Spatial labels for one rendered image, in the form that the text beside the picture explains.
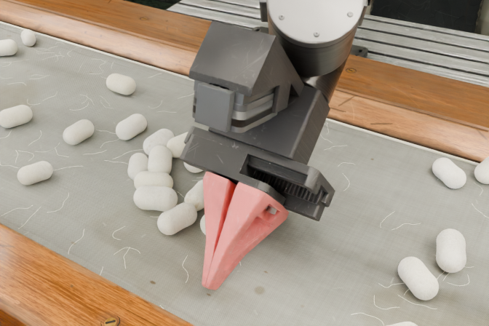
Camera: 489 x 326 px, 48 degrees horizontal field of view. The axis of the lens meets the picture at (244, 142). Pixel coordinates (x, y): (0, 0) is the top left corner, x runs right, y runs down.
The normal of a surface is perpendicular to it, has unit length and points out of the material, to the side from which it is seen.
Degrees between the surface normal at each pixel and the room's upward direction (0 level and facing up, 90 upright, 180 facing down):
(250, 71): 41
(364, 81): 0
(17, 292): 0
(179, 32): 0
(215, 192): 62
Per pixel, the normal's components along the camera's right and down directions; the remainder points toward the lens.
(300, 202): -0.33, -0.31
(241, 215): -0.45, 0.04
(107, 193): 0.00, -0.82
